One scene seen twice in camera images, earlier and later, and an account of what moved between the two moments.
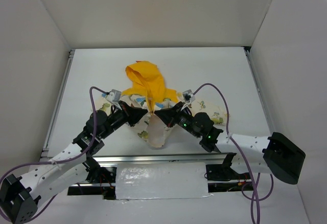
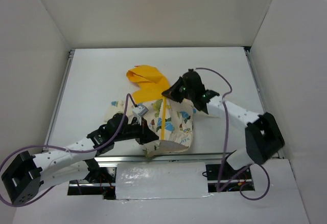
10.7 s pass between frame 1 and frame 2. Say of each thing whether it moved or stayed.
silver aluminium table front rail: stayed
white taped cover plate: stayed
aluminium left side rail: stayed
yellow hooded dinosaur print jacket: moved
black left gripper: moved
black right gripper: moved
